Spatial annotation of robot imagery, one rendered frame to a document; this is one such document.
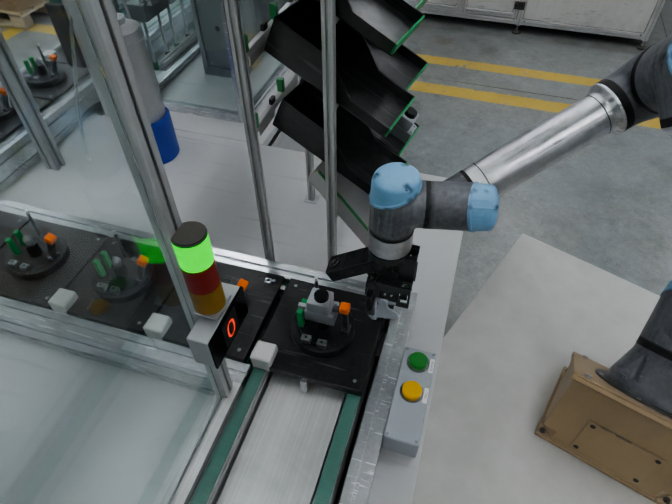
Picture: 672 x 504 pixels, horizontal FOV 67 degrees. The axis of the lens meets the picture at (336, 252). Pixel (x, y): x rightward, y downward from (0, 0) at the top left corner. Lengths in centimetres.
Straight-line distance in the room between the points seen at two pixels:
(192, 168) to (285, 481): 109
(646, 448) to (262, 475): 69
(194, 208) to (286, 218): 29
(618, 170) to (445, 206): 279
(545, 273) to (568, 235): 147
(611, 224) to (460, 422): 211
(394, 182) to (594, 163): 282
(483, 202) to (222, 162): 115
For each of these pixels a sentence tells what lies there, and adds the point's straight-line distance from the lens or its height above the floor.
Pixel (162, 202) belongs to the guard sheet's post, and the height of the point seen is 147.
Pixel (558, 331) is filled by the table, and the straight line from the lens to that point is 136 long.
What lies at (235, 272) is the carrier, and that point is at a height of 97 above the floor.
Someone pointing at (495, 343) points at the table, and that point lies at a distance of 129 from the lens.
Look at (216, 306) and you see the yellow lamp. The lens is 80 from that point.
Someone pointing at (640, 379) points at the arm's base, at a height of 109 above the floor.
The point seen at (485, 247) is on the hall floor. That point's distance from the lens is 273.
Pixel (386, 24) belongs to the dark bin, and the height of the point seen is 153.
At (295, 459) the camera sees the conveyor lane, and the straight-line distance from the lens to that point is 105.
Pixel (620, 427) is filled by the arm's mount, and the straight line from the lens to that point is 108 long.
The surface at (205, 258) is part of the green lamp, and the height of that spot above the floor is 138.
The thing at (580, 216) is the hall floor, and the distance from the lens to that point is 308.
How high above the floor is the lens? 190
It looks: 47 degrees down
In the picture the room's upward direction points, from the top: 1 degrees counter-clockwise
